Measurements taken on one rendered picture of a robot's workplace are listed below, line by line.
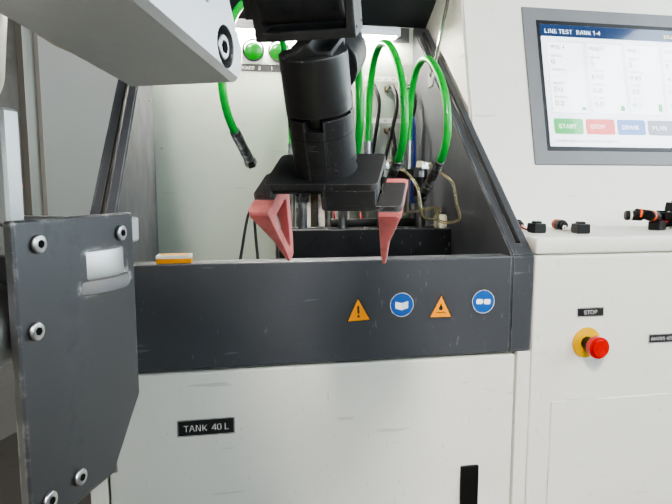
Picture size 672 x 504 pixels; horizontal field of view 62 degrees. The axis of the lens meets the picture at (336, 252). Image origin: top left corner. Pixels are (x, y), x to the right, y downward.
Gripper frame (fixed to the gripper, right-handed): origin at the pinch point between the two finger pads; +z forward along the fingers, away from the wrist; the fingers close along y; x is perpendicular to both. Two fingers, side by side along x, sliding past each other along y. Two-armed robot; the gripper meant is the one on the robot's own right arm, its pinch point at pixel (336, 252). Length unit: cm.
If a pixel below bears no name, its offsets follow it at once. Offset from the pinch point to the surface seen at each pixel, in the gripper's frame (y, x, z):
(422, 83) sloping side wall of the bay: -3, -87, 10
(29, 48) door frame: 171, -175, 15
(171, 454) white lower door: 29.5, -1.7, 38.5
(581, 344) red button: -33, -30, 38
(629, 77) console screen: -48, -87, 10
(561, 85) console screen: -33, -80, 9
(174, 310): 28.4, -12.1, 19.1
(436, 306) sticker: -8.8, -25.4, 26.8
